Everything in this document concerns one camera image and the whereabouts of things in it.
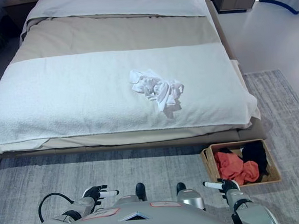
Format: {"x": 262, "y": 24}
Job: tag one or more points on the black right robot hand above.
{"x": 230, "y": 184}

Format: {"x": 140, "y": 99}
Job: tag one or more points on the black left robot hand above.
{"x": 93, "y": 192}

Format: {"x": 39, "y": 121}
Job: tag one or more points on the white garment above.
{"x": 158, "y": 88}

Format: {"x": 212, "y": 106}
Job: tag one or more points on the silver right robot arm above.
{"x": 239, "y": 199}

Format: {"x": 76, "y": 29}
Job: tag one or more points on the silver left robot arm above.
{"x": 80, "y": 205}

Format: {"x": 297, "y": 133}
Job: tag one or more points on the woven wicker basket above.
{"x": 273, "y": 164}

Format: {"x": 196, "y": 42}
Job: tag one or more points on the bed with white blanket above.
{"x": 74, "y": 96}

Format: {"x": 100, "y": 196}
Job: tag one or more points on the grey striped rug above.
{"x": 92, "y": 175}

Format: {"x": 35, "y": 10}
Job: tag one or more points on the orange garment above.
{"x": 230, "y": 166}

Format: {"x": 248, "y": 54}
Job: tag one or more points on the silver left robot leg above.
{"x": 130, "y": 199}

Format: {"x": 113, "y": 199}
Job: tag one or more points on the silver robot leg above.
{"x": 130, "y": 199}
{"x": 190, "y": 200}

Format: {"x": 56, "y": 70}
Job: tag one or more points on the black garment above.
{"x": 255, "y": 153}

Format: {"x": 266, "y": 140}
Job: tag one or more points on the silver right robot leg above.
{"x": 190, "y": 200}

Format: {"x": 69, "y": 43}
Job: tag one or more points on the black left robot foot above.
{"x": 141, "y": 190}

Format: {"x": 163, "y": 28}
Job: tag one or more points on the black robot foot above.
{"x": 181, "y": 186}
{"x": 141, "y": 190}

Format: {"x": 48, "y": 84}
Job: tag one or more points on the black right robot foot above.
{"x": 181, "y": 186}

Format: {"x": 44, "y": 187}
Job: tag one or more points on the red-edged torso sticker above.
{"x": 165, "y": 203}

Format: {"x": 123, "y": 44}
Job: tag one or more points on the grey robot torso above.
{"x": 157, "y": 221}

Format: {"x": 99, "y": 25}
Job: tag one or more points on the beige duvet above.
{"x": 121, "y": 34}

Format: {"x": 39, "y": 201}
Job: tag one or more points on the blue curved floor strip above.
{"x": 283, "y": 4}

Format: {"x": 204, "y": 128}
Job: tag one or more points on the white quilt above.
{"x": 118, "y": 2}

